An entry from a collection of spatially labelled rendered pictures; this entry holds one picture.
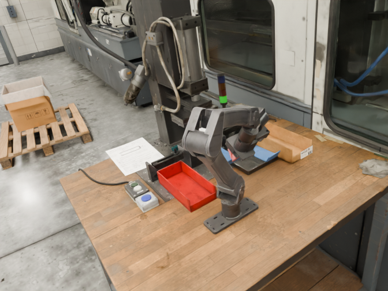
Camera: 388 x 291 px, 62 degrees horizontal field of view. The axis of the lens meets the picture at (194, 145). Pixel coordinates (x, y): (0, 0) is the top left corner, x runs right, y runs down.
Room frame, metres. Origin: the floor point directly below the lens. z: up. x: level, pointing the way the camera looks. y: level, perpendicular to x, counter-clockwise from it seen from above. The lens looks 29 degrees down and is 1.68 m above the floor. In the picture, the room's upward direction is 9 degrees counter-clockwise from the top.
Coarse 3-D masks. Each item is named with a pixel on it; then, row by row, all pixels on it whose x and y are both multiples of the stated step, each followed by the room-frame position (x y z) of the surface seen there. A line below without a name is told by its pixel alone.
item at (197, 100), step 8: (168, 96) 1.42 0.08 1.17; (184, 96) 1.34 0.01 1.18; (200, 96) 1.31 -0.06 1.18; (184, 104) 1.29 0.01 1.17; (192, 104) 1.23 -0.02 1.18; (200, 104) 1.22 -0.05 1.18; (208, 104) 1.24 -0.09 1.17; (184, 112) 1.26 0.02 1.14; (176, 120) 1.24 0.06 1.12; (184, 120) 1.19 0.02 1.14; (200, 120) 1.23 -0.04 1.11
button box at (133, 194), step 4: (84, 172) 1.29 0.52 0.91; (88, 176) 1.25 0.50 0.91; (92, 180) 1.21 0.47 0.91; (136, 180) 1.12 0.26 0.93; (104, 184) 1.17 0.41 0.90; (108, 184) 1.16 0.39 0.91; (112, 184) 1.16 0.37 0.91; (116, 184) 1.15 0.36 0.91; (128, 184) 1.10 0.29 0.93; (140, 184) 1.09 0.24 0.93; (128, 188) 1.07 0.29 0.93; (132, 188) 1.07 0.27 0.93; (144, 188) 1.06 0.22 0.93; (128, 192) 1.06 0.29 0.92; (132, 192) 1.04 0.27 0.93; (136, 192) 1.04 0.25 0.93; (140, 192) 1.03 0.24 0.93; (144, 192) 1.03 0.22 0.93; (132, 196) 1.02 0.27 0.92; (136, 196) 1.01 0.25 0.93
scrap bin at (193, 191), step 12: (168, 168) 1.14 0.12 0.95; (180, 168) 1.17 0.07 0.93; (168, 180) 1.12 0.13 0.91; (180, 180) 1.11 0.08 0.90; (192, 180) 1.09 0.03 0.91; (204, 180) 1.02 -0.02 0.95; (180, 192) 0.95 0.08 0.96; (192, 192) 1.01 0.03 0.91; (204, 192) 1.00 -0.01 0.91; (216, 192) 0.96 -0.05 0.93; (192, 204) 0.91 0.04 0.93; (204, 204) 0.93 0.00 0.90
